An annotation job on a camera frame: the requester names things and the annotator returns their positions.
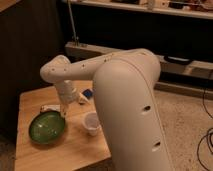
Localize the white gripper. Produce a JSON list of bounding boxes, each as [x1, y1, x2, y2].
[[54, 80, 78, 118]]

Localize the black handle on shelf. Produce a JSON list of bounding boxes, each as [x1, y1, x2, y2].
[[164, 56, 192, 65]]

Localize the green ceramic bowl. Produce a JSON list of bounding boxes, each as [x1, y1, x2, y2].
[[28, 111, 66, 144]]

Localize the metal pole stand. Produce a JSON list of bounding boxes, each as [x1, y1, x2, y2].
[[67, 0, 79, 46]]

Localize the black floor cables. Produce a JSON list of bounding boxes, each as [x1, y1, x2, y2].
[[196, 69, 213, 171]]

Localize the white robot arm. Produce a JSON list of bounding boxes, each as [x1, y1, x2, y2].
[[40, 48, 174, 171]]

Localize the white plastic cup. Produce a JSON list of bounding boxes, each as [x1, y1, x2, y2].
[[82, 111, 100, 136]]

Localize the long wooden shelf unit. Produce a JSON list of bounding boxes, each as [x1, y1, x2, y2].
[[66, 0, 213, 99]]

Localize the small white object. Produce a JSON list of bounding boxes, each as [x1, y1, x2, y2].
[[78, 94, 88, 104]]

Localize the blue rectangular block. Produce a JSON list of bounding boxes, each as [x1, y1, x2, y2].
[[82, 89, 93, 99]]

